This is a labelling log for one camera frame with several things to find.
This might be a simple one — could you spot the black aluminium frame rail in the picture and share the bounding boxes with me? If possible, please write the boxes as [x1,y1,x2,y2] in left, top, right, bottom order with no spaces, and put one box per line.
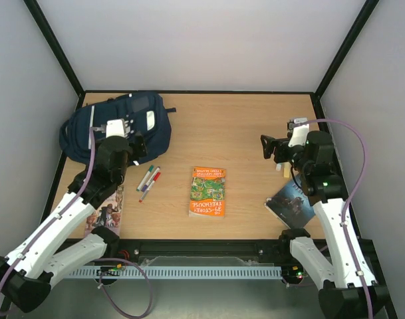
[22,237,376,263]

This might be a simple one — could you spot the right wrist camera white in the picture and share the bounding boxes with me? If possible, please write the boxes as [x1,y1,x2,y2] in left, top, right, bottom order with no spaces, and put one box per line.
[287,118,309,148]

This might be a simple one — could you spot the yellow eraser block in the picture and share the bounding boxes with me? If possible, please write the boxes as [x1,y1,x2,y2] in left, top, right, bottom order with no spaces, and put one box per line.
[282,162,291,179]

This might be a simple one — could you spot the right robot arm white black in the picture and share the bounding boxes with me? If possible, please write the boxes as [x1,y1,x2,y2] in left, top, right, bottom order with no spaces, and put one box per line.
[261,128,390,318]

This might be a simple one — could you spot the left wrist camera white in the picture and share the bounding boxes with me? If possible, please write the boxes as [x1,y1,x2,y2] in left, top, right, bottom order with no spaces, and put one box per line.
[92,119,133,138]

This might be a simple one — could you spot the red cap marker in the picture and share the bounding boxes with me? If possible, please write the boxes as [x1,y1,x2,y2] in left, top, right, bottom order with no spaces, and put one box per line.
[145,171,161,192]

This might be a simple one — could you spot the orange treehouse book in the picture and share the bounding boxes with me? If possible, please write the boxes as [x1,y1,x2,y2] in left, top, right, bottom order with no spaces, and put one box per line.
[188,166,226,218]

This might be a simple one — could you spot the navy blue backpack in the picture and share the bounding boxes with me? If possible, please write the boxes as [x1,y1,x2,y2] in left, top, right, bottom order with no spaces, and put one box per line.
[59,91,176,165]

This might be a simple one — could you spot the green cap marker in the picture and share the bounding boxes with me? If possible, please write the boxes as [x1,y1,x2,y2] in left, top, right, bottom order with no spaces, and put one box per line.
[136,165,154,191]

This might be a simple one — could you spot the light blue cable duct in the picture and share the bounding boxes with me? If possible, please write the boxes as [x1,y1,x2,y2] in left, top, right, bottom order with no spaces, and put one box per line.
[66,266,282,280]

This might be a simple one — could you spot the purple illustrated book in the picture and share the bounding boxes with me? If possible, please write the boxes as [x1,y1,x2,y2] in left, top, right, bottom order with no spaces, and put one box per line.
[84,185,124,236]

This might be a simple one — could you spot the dark blue fantasy book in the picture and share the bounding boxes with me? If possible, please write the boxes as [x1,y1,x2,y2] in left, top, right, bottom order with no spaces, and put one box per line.
[264,174,315,229]

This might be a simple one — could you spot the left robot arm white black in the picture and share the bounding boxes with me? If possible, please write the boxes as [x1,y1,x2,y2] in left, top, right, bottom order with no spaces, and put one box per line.
[0,134,146,313]

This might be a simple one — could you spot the purple cap marker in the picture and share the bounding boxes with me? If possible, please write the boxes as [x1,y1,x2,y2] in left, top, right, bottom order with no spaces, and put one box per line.
[141,166,160,192]

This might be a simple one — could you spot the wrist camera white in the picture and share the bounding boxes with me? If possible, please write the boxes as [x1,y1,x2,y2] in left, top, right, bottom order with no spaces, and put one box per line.
[92,119,133,138]
[287,118,309,148]

